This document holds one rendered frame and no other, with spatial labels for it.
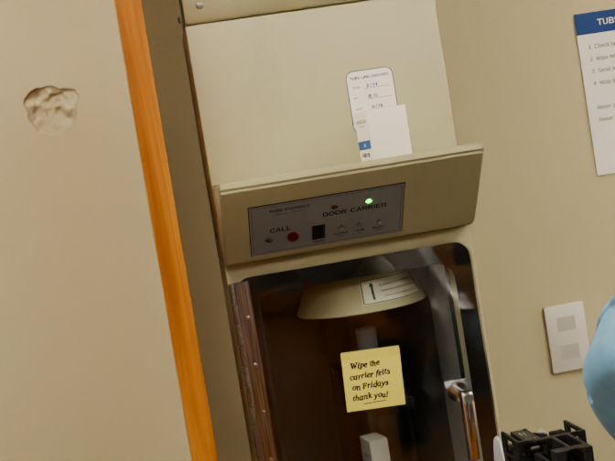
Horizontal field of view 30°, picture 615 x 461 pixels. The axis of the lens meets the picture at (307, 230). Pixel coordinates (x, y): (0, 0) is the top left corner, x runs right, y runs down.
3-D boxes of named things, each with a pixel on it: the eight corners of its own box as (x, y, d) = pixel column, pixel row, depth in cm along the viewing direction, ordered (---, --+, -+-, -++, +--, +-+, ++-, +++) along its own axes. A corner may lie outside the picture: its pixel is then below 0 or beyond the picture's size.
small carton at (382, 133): (361, 161, 142) (353, 113, 142) (399, 155, 143) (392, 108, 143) (373, 159, 137) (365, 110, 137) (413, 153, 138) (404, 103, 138)
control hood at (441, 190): (222, 264, 144) (210, 186, 143) (470, 222, 148) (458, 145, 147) (229, 271, 132) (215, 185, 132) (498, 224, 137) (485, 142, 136)
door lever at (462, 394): (476, 452, 148) (456, 455, 147) (465, 380, 147) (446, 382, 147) (488, 461, 142) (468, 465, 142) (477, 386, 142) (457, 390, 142)
